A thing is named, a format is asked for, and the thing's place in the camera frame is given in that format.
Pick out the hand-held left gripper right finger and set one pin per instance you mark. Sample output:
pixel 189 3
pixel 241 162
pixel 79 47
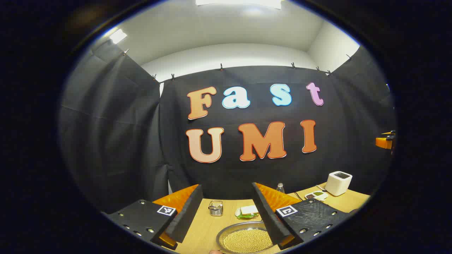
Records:
pixel 268 218

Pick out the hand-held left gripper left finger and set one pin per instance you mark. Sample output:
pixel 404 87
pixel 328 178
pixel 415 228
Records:
pixel 187 218

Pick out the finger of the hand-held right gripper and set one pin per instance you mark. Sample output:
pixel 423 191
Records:
pixel 383 142

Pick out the sandwich with lettuce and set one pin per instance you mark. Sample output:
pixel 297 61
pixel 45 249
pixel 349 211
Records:
pixel 249 210

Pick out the white plate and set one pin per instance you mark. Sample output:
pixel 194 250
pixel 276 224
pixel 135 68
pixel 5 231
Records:
pixel 238 213

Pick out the heap of yellow soybeans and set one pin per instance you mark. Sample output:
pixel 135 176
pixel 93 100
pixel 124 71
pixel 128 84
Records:
pixel 247 241

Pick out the clear plastic water bottle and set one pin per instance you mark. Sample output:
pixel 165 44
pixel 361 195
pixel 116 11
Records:
pixel 280 188

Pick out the white divided dish of beans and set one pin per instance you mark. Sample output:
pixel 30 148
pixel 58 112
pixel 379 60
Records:
pixel 317 195

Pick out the black backdrop cloth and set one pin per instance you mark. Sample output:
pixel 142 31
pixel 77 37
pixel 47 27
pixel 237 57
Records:
pixel 229 176

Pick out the white toaster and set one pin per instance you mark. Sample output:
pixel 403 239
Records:
pixel 337 185

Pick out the small ceiling light panel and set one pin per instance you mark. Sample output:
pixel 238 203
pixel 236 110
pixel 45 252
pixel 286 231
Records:
pixel 118 36

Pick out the long ceiling light panel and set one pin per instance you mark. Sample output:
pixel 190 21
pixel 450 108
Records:
pixel 240 2

